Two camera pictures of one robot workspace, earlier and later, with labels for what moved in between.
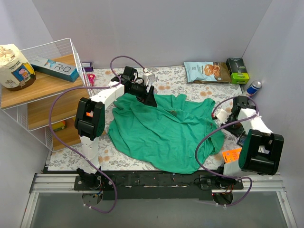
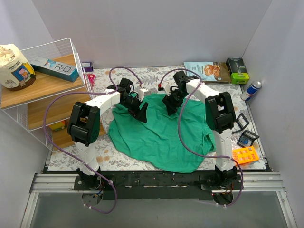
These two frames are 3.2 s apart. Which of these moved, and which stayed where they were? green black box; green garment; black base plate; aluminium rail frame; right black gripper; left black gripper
Moved: right black gripper; left black gripper
Stayed: green garment; green black box; black base plate; aluminium rail frame
